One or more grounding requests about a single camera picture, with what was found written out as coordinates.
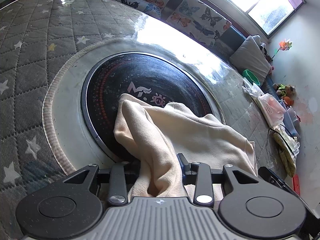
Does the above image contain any orange plush toy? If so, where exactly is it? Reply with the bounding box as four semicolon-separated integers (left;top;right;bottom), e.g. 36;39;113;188
282;96;294;107

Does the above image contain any grey plain cushion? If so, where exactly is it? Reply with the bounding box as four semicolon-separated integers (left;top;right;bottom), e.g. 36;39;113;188
229;35;271;84

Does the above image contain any teddy bear green vest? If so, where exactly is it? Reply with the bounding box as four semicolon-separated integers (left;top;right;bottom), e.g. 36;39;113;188
273;83;296;98

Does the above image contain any grey quilted star table cover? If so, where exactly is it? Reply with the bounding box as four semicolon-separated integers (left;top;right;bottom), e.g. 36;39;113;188
1;0;286;239

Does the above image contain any black cable on table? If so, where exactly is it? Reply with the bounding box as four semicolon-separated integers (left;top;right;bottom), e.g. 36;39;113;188
267;123;298;165

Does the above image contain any blue sofa bench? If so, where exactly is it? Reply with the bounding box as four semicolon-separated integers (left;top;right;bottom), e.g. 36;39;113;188
162;0;276;95

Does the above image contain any right butterfly print cushion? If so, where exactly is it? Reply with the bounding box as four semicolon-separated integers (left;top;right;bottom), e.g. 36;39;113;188
166;0;232;48

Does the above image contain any cream garment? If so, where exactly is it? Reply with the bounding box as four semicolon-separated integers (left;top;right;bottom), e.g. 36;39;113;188
114;94;258;199

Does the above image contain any pink white plastic package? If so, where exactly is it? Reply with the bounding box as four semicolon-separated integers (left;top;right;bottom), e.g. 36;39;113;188
242;77;286;128

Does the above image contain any orange pinwheel toy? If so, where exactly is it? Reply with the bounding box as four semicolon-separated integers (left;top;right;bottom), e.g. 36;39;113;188
269;40;292;62

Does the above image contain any green plastic bowl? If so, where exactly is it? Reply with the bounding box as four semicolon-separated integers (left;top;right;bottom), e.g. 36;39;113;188
242;69;260;86

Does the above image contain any yellow patterned folded cloth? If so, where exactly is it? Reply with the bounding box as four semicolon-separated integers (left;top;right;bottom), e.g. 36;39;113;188
272;125;300;178

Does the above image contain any black white plush toy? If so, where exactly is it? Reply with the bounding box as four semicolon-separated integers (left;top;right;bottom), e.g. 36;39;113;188
259;42;269;61

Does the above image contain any clear blue storage bin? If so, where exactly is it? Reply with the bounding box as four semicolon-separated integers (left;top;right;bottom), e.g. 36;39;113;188
280;100;300;140

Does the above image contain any red plastic stool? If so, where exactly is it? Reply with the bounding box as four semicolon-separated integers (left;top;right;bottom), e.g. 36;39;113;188
292;174;300;196

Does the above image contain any black round induction cooktop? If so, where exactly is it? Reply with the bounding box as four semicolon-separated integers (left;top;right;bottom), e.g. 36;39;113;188
81;51;219;162

